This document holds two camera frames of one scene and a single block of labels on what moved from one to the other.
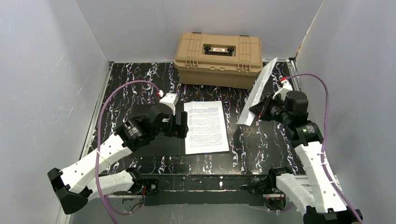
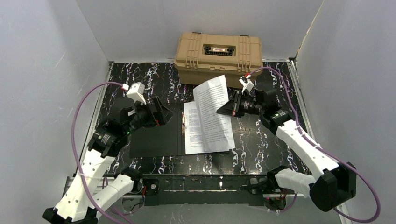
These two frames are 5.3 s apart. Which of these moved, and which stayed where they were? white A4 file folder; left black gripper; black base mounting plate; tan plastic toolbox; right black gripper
Moved: right black gripper; left black gripper
Stayed: tan plastic toolbox; black base mounting plate; white A4 file folder
